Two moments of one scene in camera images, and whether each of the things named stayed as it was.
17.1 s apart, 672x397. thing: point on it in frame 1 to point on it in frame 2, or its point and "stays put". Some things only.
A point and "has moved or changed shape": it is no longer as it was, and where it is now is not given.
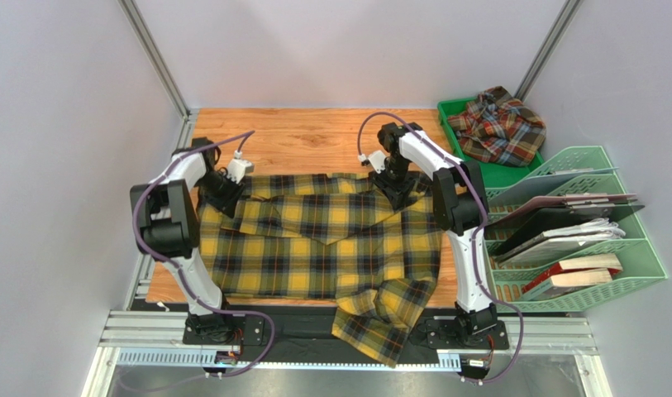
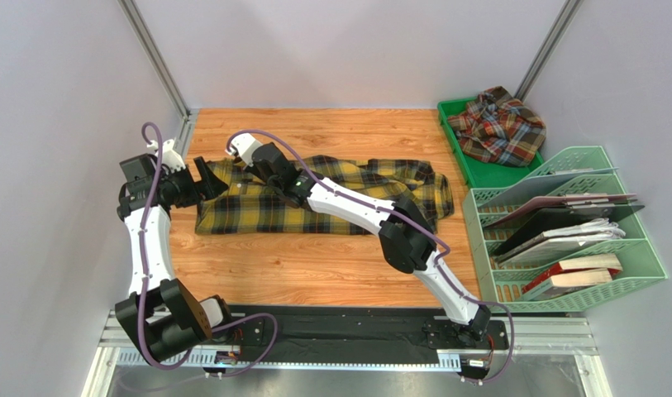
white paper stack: [560, 239] stays put
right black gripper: [396, 188] to [256, 165]
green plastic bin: [490, 174] stays put
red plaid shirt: [495, 126] stays put
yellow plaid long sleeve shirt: [331, 236] has moved or changed shape
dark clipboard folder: [546, 219] stays put
